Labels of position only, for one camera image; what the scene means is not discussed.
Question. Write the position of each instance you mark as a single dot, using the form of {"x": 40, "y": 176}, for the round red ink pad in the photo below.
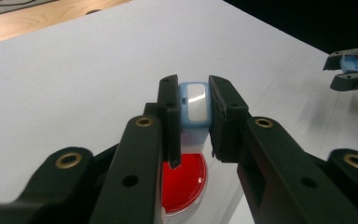
{"x": 185, "y": 183}

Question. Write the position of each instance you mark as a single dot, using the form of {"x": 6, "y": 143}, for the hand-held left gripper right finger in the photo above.
{"x": 228, "y": 124}

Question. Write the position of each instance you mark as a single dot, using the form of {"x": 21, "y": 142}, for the blue stamp cap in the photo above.
{"x": 351, "y": 63}

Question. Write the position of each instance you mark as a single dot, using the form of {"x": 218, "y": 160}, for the blue and white stamp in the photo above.
{"x": 195, "y": 102}

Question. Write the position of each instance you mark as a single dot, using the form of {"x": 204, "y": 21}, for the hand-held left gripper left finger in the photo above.
{"x": 170, "y": 124}

